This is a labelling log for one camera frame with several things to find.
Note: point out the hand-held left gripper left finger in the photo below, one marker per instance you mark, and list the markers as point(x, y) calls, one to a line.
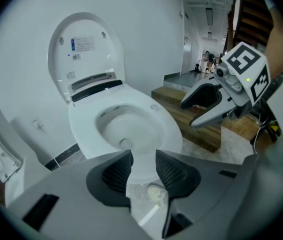
point(106, 181)

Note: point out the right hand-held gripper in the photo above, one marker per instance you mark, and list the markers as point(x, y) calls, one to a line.
point(244, 66)

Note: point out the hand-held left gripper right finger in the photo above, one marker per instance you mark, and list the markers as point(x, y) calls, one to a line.
point(179, 176)

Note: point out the raised white toilet lid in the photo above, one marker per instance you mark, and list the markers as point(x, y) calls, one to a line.
point(86, 66)

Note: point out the person's right forearm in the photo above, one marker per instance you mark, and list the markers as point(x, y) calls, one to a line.
point(280, 39)

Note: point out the wooden plank panel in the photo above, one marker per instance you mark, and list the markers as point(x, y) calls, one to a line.
point(196, 131)

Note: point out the person's white sneaker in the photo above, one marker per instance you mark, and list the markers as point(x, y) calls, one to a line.
point(157, 195)

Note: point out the dark raised platform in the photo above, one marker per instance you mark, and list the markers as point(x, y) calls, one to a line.
point(186, 79)

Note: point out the white cylindrical bin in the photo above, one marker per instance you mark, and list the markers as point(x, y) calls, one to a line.
point(203, 66)

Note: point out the grey door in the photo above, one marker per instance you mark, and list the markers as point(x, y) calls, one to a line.
point(190, 56)

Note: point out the yellow and black box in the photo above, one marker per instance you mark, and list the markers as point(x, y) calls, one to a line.
point(275, 131)

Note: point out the dark ceiling light fixture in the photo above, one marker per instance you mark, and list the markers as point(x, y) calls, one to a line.
point(209, 16)

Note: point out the brown wooden staircase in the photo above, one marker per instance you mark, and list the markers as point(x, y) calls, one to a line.
point(254, 14)

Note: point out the white wall socket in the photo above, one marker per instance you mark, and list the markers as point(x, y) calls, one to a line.
point(37, 124)

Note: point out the small blue wall sign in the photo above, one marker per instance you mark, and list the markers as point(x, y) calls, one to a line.
point(187, 15)

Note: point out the white wall switch panel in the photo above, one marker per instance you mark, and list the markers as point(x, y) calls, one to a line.
point(180, 14)

